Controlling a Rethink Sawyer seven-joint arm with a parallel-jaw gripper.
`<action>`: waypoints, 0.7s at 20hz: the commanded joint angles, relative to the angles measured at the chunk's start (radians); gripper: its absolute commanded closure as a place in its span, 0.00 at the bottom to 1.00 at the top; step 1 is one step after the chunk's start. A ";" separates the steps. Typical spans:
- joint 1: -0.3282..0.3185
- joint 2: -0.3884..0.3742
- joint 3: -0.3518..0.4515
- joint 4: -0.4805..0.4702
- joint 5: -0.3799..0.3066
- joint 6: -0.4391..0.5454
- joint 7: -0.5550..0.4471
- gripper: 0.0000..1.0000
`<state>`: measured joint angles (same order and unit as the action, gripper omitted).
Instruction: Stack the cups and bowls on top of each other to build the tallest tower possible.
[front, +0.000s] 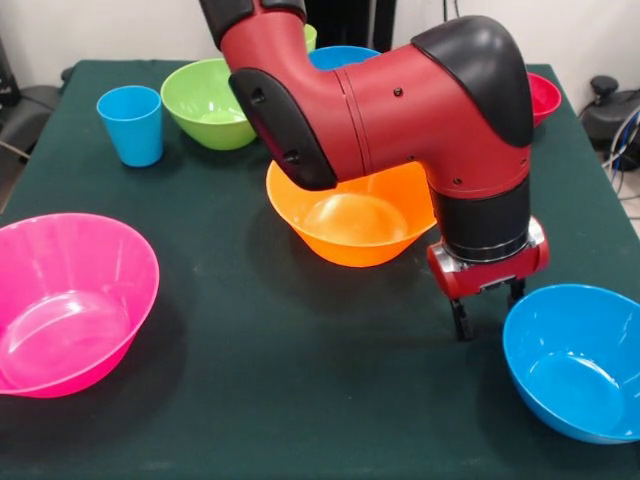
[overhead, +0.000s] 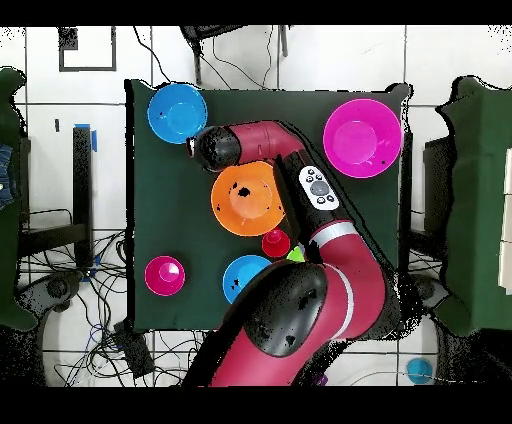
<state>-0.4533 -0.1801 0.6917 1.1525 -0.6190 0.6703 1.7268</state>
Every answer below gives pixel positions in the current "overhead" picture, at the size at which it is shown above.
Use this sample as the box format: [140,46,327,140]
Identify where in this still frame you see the orange bowl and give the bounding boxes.
[210,160,286,238]

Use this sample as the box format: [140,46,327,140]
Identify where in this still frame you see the red cup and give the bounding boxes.
[261,228,292,259]

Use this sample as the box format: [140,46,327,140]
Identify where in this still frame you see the blue bowl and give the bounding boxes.
[222,254,274,305]
[146,82,209,145]

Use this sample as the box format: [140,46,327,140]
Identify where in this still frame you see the dark green tablecloth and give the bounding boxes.
[124,78,413,335]

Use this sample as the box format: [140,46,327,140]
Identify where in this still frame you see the small pink-red bowl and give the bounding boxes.
[143,254,186,298]

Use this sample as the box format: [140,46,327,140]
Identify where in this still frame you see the large pink bowl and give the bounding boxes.
[322,98,403,179]

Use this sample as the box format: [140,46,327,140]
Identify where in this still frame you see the blue tape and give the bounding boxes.
[74,122,98,153]

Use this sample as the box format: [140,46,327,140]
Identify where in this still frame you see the black power strip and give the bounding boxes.
[111,321,156,379]

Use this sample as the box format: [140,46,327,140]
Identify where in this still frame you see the black swivel chair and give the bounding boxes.
[17,271,86,317]
[407,273,450,317]

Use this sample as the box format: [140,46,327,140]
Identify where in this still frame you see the green side table cloth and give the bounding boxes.
[0,66,40,333]
[433,74,512,338]

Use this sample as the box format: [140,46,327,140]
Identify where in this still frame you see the blue round object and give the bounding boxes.
[405,356,435,386]

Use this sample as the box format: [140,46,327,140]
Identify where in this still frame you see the white box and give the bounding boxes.
[497,146,512,296]

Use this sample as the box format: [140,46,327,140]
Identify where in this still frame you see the blue denim fabric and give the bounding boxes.
[0,143,18,211]

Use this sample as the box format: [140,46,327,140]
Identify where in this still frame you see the tangled cables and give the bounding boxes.
[19,229,205,387]

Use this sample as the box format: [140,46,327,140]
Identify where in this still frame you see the black cable with plug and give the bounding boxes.
[132,26,179,90]

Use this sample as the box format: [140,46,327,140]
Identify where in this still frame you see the black table frame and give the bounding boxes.
[18,125,95,270]

